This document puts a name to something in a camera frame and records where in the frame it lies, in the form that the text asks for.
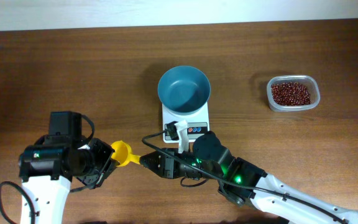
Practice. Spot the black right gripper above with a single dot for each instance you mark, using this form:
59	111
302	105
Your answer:
167	163

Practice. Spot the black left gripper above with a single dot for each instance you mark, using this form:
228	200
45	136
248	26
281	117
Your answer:
103	160

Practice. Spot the white digital kitchen scale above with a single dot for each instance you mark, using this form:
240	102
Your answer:
198	122

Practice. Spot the clear container of red beans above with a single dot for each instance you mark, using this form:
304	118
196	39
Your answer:
292	93

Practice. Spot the teal plastic bowl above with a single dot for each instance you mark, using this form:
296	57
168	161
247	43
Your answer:
184	89

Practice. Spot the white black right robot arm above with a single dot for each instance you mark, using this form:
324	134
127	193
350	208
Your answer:
241	182

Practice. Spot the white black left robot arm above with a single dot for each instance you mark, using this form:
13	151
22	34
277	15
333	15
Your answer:
62	162

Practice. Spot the yellow measuring scoop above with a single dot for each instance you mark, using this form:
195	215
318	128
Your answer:
123	154

